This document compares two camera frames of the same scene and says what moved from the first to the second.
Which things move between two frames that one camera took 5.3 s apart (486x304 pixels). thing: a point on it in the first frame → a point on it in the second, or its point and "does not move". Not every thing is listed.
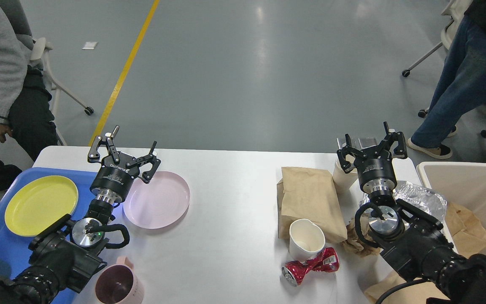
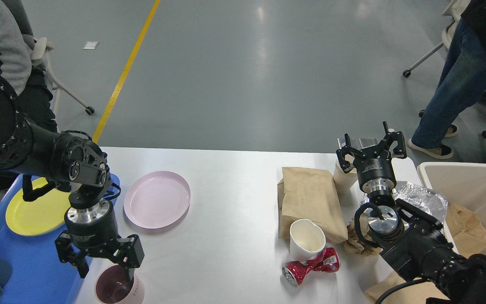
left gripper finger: x=94 y=155 → x=128 y=253
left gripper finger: x=147 y=175 → x=63 y=243
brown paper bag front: x=415 y=293 does not move
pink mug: x=119 y=283 does not move
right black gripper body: x=376 y=169 does not move
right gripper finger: x=348 y=148 does not move
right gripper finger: x=400 y=149 does not move
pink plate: x=160 y=204 does not move
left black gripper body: x=113 y=181 → x=92 y=228
